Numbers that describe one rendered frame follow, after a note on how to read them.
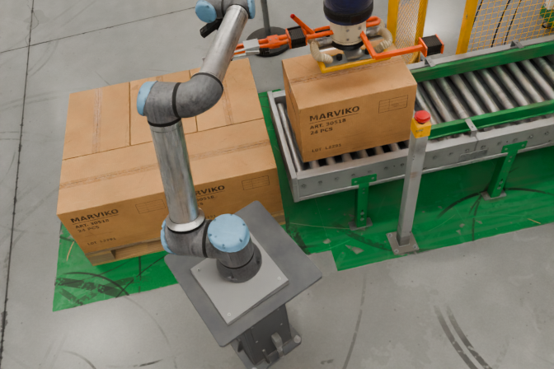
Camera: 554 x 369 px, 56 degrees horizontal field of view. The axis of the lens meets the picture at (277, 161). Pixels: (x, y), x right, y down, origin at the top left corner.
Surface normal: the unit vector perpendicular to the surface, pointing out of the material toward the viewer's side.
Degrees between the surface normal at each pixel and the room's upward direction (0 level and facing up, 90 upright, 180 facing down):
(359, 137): 90
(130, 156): 0
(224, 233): 6
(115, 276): 0
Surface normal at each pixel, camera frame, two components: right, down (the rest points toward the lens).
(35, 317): -0.10, -0.65
